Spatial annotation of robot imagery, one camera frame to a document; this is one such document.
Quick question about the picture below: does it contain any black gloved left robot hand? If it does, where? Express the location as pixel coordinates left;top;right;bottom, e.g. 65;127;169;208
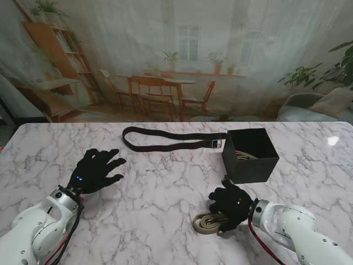
68;148;127;194

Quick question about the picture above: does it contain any printed room scene backdrop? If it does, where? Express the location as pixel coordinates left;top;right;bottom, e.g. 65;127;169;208
0;0;353;124

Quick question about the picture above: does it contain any black belt storage box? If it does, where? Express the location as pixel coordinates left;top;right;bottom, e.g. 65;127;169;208
221;128;280;185

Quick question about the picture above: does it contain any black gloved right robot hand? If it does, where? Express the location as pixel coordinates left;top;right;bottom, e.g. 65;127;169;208
208;175;255;235

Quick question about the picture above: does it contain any red black left arm cable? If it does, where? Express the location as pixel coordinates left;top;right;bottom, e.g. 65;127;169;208
41;194;85;265

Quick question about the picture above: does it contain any dark brown braided belt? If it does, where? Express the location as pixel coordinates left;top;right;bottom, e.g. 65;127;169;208
122;126;227;152

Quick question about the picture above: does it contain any red black right arm cable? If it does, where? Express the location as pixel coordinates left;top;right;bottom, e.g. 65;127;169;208
248;219;287;265

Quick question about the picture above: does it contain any red black arm cable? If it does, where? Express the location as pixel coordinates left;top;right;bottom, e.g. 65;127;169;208
248;219;287;265
41;194;85;265

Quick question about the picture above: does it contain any beige braided belt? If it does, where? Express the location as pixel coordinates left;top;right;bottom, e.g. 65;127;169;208
234;150;259;163
192;179;231;235

